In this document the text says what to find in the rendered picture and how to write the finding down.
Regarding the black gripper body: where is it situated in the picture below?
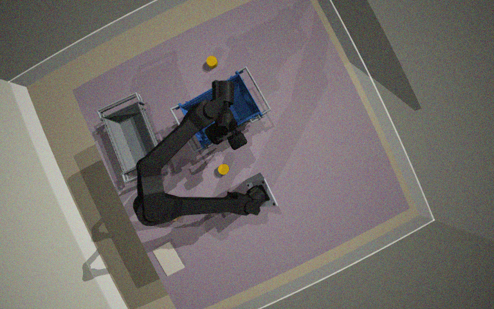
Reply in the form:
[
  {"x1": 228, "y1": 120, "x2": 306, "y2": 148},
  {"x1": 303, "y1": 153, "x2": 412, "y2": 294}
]
[{"x1": 228, "y1": 118, "x2": 247, "y2": 150}]

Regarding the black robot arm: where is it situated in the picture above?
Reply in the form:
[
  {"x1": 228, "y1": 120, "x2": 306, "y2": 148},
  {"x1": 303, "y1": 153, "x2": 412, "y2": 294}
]
[{"x1": 133, "y1": 80, "x2": 270, "y2": 226}]

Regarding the yellow short cylinder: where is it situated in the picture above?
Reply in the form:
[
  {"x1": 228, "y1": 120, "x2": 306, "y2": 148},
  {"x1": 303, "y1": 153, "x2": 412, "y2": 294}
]
[
  {"x1": 218, "y1": 164, "x2": 229, "y2": 174},
  {"x1": 206, "y1": 55, "x2": 218, "y2": 68}
]

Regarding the blue plastic tray with wire bars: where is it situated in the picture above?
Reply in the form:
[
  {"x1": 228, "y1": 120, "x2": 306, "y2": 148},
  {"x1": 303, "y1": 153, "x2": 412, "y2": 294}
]
[{"x1": 170, "y1": 66, "x2": 271, "y2": 153}]

